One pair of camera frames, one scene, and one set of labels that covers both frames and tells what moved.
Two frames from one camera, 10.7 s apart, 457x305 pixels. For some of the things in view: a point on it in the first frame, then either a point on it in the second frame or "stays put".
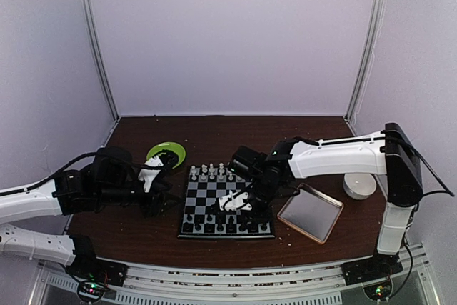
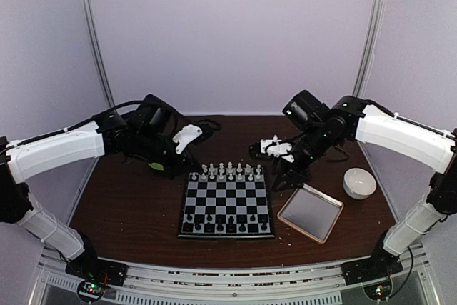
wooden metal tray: x=311 y=213 stays put
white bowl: x=359 y=186 stays put
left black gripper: x=153 y=206 to x=182 y=166
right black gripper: x=266 y=213 to x=289 y=173
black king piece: x=230 y=221 stays put
